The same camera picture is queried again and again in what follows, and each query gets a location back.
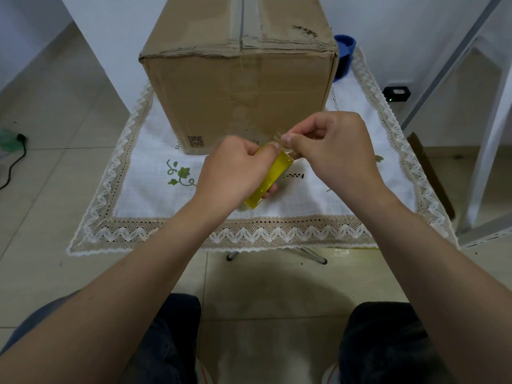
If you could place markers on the person's right leg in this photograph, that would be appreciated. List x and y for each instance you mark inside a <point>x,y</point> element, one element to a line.
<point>384,347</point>

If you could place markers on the black charger with green light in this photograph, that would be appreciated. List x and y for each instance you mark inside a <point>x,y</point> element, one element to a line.
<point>396,94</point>

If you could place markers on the brown wooden board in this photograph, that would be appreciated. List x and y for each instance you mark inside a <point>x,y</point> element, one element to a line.
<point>432,175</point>

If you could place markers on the person's right forearm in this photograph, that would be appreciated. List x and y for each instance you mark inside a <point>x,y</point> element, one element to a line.
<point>436,275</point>

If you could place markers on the yellow clear tape roll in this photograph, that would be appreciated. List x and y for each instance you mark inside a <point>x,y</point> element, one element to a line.
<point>274,175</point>

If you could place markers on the blue plastic cup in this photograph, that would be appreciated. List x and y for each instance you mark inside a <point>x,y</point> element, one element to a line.
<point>343,55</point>

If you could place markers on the person's left leg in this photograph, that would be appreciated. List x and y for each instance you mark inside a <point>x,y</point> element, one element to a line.
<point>172,339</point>

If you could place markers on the person's right thumb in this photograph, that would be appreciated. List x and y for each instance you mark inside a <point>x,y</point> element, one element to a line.
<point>302,147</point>

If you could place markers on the green plug adapter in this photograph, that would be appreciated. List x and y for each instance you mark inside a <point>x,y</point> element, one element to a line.
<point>7,141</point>

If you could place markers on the person's right hand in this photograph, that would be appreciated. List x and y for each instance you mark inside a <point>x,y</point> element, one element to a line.
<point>340,155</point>

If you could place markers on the metal table leg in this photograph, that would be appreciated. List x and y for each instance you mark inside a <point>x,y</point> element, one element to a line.
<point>316,256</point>

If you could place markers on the white lace-edged tablecloth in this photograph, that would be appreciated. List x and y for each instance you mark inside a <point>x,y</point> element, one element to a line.
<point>152,203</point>

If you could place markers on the person's white shoe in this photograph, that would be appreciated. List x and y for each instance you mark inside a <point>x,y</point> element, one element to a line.
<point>204,373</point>
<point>332,375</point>

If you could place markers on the brown cardboard box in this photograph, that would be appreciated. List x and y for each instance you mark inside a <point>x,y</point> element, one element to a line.
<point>240,87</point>

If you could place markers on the person's right white shoe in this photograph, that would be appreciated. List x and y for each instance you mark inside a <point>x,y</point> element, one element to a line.
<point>332,375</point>

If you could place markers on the white metal rack frame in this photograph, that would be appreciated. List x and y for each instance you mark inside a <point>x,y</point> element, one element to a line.
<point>486,155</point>

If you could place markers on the person's left hand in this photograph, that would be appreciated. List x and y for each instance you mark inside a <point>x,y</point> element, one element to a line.
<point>228,175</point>

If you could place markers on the person's left forearm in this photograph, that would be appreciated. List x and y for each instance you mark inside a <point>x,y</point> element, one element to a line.
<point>120,299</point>

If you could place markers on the person's left white shoe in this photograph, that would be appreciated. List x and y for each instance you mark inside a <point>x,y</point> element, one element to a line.
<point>204,373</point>

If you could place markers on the person's leg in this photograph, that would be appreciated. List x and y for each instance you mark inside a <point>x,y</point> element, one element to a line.
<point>172,339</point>
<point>384,347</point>

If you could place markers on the person's left thumb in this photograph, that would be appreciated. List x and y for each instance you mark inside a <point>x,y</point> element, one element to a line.
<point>264,149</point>

